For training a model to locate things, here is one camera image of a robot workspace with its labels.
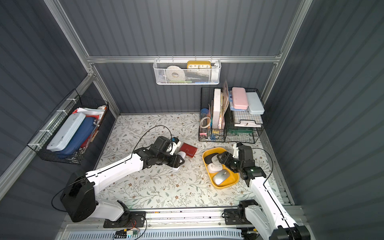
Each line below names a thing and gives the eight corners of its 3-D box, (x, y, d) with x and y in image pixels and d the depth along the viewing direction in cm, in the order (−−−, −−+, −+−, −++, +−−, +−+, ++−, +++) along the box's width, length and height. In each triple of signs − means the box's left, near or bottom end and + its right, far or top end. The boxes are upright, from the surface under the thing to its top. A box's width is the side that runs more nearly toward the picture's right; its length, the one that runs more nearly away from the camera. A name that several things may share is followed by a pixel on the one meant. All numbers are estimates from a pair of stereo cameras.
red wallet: (178, 152, 100) (178, 150, 99) (183, 143, 105) (183, 141, 103) (193, 158, 97) (193, 156, 96) (198, 149, 102) (198, 147, 100)
